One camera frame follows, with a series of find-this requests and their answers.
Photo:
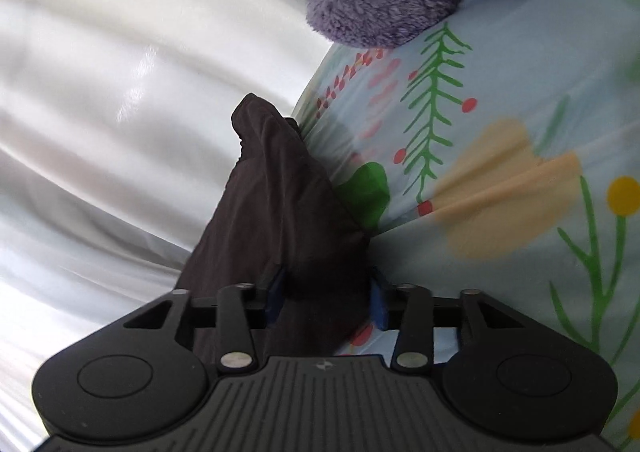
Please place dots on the floral bed sheet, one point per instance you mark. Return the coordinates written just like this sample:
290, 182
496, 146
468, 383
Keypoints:
500, 132

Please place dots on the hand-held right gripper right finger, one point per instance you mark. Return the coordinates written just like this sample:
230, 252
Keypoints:
379, 299

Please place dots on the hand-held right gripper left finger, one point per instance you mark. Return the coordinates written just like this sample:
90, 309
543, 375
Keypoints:
274, 299

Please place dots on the dark maroon jacket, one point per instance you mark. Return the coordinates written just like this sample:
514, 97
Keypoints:
280, 212

